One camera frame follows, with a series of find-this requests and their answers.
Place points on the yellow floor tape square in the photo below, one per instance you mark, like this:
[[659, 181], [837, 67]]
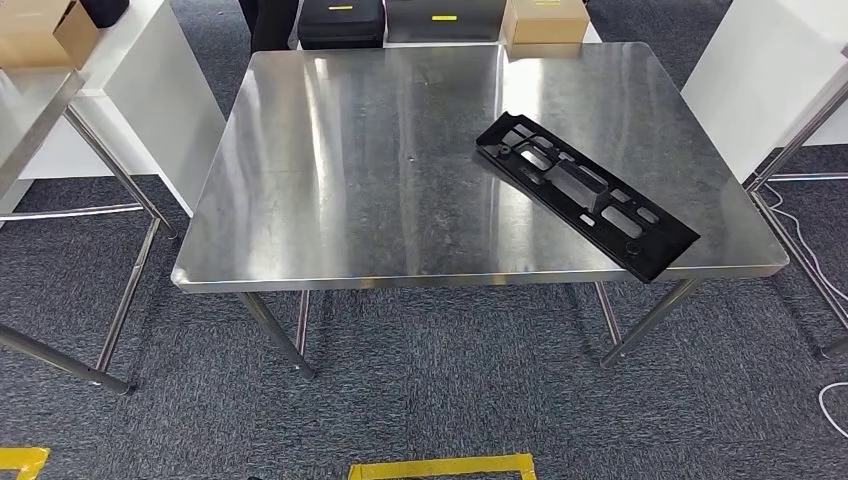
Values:
[[437, 467], [23, 460]]

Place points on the black rounded bag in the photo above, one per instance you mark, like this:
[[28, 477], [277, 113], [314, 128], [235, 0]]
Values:
[[104, 10]]

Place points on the textured black case yellow label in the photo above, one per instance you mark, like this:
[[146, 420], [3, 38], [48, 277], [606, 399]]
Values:
[[341, 30]]

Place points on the long black plastic part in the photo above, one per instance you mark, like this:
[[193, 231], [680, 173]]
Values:
[[583, 199]]

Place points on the stainless steel workbench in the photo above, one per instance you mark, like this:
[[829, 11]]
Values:
[[26, 112], [798, 132], [364, 166]]

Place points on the smooth black case yellow label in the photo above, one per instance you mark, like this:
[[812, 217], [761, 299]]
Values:
[[411, 26]]

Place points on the open cardboard box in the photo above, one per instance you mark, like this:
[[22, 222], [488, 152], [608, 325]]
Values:
[[33, 40]]

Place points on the white partition panel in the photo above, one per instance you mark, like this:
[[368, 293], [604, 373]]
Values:
[[152, 99], [748, 79]]

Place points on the closed cardboard box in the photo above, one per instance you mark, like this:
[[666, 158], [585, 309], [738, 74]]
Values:
[[546, 23]]

